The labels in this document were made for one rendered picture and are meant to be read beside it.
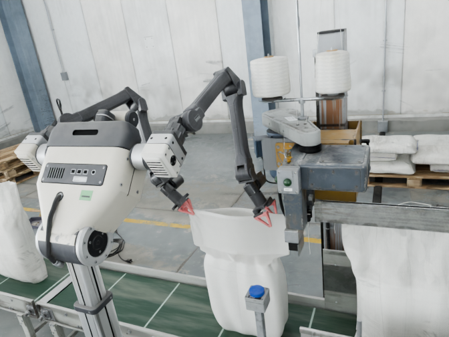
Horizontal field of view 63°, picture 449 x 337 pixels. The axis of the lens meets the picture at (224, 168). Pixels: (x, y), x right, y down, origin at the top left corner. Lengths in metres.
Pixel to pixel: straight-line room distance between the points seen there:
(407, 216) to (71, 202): 1.21
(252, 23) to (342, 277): 4.90
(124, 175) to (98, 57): 7.36
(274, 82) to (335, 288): 1.10
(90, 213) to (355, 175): 0.89
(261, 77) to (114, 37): 6.79
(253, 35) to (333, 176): 5.09
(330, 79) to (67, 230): 1.09
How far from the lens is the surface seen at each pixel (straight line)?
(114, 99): 1.84
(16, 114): 9.74
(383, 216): 1.55
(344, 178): 1.32
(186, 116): 1.30
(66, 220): 1.31
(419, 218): 1.55
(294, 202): 1.39
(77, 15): 8.79
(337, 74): 1.51
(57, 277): 2.87
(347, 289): 2.04
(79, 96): 9.16
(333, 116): 1.77
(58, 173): 1.41
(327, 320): 2.08
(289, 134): 1.51
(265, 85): 1.56
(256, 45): 6.26
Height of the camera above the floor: 1.80
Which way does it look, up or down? 20 degrees down
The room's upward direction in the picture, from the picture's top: 7 degrees counter-clockwise
